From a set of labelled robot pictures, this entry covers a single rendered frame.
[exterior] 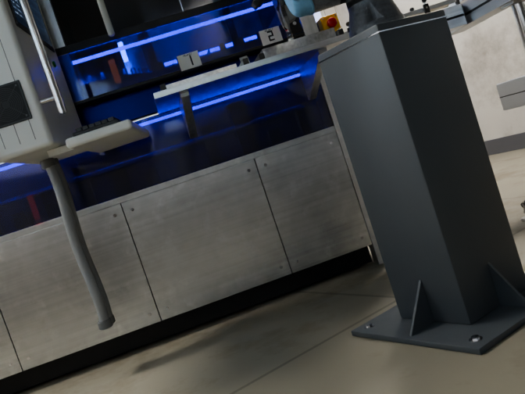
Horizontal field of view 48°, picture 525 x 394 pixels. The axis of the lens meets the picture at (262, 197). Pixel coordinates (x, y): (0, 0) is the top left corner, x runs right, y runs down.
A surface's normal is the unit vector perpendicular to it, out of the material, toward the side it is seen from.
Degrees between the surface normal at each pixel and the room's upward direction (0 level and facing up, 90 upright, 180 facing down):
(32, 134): 90
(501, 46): 90
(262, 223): 90
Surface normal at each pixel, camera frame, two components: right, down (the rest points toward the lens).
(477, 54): -0.81, 0.30
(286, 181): 0.14, 0.02
